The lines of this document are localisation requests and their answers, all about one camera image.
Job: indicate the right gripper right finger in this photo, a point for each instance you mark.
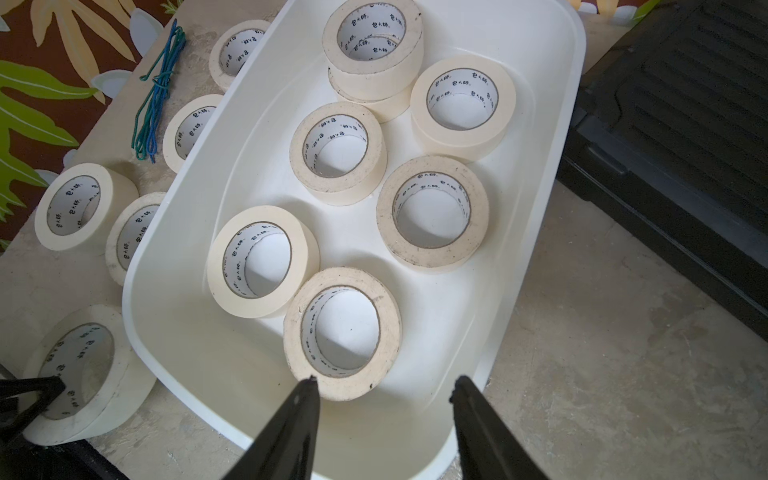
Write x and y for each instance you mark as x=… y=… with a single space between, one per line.
x=487 y=448

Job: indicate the masking tape roll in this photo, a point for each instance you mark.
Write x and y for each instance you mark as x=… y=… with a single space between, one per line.
x=227 y=261
x=79 y=208
x=233 y=49
x=384 y=110
x=128 y=232
x=462 y=107
x=105 y=382
x=344 y=329
x=339 y=154
x=440 y=173
x=186 y=127
x=374 y=49

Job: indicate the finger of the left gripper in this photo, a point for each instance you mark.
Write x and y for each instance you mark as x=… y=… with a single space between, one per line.
x=23 y=401

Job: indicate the black plastic tool case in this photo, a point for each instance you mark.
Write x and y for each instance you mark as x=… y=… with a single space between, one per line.
x=669 y=138

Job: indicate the white plastic storage box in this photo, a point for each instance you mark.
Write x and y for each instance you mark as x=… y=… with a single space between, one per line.
x=231 y=371

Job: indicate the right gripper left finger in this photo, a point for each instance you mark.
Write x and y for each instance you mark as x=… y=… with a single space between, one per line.
x=285 y=448

